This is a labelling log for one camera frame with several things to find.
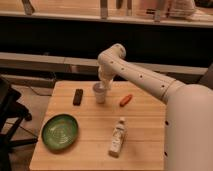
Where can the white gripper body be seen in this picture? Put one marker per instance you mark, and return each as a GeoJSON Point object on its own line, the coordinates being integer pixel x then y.
{"type": "Point", "coordinates": [106, 77]}

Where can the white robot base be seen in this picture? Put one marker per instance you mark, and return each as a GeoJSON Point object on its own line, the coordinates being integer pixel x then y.
{"type": "Point", "coordinates": [189, 130]}

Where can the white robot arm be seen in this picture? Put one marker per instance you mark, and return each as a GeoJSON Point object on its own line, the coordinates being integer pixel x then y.
{"type": "Point", "coordinates": [111, 63]}

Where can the white ceramic cup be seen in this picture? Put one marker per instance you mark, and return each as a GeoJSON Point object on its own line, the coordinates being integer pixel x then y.
{"type": "Point", "coordinates": [99, 93]}

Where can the green ceramic plate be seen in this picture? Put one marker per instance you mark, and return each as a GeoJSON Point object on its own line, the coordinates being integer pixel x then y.
{"type": "Point", "coordinates": [60, 132]}

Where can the black rectangular bar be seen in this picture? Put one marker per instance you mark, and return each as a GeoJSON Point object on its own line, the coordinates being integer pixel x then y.
{"type": "Point", "coordinates": [78, 97]}

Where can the orange carrot toy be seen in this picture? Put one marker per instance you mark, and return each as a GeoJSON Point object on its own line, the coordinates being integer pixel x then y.
{"type": "Point", "coordinates": [125, 100]}

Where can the long wooden bench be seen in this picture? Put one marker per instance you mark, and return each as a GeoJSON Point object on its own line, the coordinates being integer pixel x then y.
{"type": "Point", "coordinates": [66, 64]}

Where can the black office chair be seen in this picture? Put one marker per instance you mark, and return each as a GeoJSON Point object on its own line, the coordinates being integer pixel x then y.
{"type": "Point", "coordinates": [11, 108]}

